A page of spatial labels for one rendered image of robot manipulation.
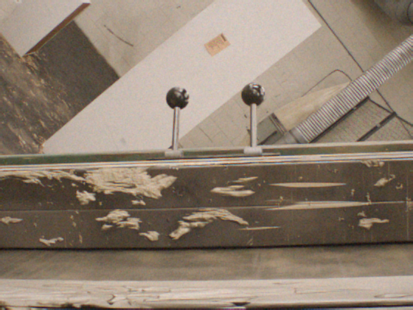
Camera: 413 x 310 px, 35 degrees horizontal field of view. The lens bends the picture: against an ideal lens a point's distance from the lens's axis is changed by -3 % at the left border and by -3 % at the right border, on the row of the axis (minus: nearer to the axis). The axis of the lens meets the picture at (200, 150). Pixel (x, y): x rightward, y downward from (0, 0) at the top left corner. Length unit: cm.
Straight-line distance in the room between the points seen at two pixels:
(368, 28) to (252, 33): 475
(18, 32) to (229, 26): 215
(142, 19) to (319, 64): 243
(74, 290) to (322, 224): 41
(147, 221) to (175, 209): 3
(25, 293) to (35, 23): 579
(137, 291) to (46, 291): 2
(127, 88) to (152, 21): 442
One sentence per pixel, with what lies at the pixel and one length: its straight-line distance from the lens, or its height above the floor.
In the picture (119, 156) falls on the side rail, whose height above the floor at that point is 125.
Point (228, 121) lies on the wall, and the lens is 908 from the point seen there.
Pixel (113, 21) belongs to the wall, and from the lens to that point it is 906.
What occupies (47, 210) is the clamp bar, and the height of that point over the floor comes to 134.
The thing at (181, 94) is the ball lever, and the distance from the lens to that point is 106.
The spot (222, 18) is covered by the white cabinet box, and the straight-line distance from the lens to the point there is 456.
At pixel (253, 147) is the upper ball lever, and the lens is 101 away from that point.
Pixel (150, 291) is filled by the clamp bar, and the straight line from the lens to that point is 16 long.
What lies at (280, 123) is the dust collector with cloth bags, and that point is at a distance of 666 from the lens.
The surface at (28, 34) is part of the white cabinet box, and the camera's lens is 596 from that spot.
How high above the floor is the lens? 156
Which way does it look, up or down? 8 degrees down
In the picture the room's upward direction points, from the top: 52 degrees clockwise
